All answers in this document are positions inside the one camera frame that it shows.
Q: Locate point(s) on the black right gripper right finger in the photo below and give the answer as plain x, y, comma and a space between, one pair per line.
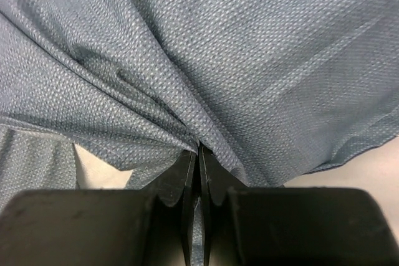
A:
289, 226

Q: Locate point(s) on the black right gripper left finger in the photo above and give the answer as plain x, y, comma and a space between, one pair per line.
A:
149, 226

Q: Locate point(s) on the blue plaid pillowcase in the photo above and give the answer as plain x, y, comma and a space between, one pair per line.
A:
107, 94

